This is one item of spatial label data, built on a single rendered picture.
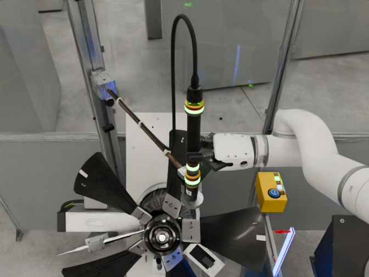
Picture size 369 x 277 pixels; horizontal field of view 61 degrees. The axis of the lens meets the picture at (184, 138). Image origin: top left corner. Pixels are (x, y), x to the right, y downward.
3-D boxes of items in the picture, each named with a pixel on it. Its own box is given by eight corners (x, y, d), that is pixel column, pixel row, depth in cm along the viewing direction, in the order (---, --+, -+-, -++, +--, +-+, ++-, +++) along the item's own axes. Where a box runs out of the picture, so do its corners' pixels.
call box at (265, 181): (253, 186, 149) (257, 171, 142) (274, 186, 149) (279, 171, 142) (260, 214, 137) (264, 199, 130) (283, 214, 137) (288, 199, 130)
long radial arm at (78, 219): (145, 205, 129) (141, 212, 117) (145, 223, 129) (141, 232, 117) (75, 205, 129) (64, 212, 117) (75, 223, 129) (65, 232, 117)
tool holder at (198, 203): (172, 193, 97) (171, 172, 91) (190, 183, 100) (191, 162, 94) (189, 213, 92) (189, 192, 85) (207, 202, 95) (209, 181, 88)
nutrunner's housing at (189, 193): (183, 203, 97) (182, 74, 67) (193, 197, 99) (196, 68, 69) (190, 212, 95) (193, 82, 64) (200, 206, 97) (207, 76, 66)
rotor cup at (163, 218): (139, 212, 113) (133, 223, 100) (177, 200, 113) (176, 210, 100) (152, 250, 113) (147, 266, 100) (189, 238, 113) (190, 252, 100)
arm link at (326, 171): (349, 129, 53) (267, 105, 82) (337, 215, 57) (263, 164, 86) (393, 128, 55) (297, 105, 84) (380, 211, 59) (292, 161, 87)
